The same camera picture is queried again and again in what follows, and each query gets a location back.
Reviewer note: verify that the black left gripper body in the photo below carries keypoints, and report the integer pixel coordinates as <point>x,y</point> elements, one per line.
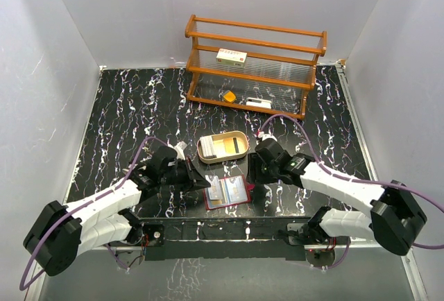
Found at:
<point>178,175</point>

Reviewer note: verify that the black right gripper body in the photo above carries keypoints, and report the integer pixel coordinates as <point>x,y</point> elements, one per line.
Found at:
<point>268,173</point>

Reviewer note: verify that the white silver credit card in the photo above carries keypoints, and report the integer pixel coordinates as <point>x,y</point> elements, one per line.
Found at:
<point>214,191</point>

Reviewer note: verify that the gold credit card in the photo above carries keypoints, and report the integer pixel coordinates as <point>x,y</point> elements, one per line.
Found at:
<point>213,204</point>

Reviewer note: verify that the beige oval card tray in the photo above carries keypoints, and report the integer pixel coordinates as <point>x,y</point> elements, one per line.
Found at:
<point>229,146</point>

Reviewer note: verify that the red card holder wallet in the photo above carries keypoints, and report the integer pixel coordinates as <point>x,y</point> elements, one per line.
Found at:
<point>225,192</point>

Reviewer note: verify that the white yellow credit card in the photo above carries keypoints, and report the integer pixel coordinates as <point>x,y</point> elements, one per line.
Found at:
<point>236,188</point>

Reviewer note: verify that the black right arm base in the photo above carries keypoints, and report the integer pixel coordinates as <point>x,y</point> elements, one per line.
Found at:
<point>311,233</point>

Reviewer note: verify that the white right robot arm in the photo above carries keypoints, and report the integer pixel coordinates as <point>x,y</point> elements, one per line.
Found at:
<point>386,214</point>

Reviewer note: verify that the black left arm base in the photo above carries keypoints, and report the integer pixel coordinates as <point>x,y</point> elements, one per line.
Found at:
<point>149,238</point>

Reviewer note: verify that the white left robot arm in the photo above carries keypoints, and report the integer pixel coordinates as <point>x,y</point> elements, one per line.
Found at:
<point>61,233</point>

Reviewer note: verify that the white stapler on shelf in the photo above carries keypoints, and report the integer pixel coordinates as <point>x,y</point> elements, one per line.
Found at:
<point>258,102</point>

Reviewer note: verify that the orange yellow small block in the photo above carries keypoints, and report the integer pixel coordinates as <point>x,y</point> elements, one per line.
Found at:
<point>229,97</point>

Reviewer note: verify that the orange wooden shelf rack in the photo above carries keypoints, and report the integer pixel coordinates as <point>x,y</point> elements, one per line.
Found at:
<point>280,66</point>

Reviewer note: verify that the white red medicine box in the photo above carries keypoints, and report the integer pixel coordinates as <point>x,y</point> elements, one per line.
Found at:
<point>231,57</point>

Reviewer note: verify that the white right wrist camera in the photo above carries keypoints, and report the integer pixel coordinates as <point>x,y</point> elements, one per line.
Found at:
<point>261,136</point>

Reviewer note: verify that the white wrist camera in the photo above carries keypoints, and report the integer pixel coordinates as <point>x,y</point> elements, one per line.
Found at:
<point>261,136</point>
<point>180,150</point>

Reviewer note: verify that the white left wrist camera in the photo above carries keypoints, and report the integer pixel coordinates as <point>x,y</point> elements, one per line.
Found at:
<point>180,150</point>

